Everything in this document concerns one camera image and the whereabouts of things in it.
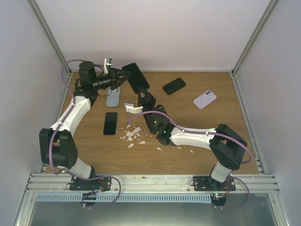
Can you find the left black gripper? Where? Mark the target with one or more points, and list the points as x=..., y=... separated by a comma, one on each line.
x=116, y=81

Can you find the white debris pieces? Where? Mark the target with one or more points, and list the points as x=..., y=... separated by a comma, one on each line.
x=136, y=135

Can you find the aluminium front rail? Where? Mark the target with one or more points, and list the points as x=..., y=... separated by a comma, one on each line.
x=154, y=183

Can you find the grey slotted cable duct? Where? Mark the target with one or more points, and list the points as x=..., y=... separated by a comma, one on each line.
x=125, y=197

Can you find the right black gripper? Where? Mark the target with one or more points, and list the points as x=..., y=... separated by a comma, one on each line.
x=148, y=100

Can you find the lilac phone case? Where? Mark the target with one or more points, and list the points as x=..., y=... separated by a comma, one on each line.
x=204, y=100

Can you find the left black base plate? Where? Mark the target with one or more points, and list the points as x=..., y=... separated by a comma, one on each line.
x=96, y=185

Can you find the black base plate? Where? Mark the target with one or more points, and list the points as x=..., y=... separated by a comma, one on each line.
x=206, y=183
x=96, y=185

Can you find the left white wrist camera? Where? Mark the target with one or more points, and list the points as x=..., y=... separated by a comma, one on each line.
x=107, y=64

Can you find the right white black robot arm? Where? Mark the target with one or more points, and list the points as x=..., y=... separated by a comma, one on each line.
x=227, y=146

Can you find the black cased phone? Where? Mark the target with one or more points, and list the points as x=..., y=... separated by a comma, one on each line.
x=136, y=79
x=174, y=86

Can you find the light blue phone case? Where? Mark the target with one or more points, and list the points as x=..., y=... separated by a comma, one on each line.
x=113, y=97

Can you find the black smartphone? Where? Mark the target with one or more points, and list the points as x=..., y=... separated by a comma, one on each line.
x=110, y=123

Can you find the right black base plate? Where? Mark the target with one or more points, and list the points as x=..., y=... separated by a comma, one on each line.
x=206, y=183

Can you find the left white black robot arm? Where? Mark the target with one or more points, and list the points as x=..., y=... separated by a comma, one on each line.
x=57, y=146

